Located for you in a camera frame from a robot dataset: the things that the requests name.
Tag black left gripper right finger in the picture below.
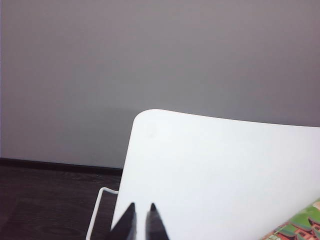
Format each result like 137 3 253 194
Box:
145 202 171 240

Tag dark baseboard strip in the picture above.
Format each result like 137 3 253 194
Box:
0 156 124 174

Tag white wire table frame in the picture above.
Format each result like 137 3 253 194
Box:
85 186 121 240

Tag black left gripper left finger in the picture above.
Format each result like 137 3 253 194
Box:
109 201 138 240

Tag green tub of chips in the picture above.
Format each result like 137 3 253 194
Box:
258 196 320 240

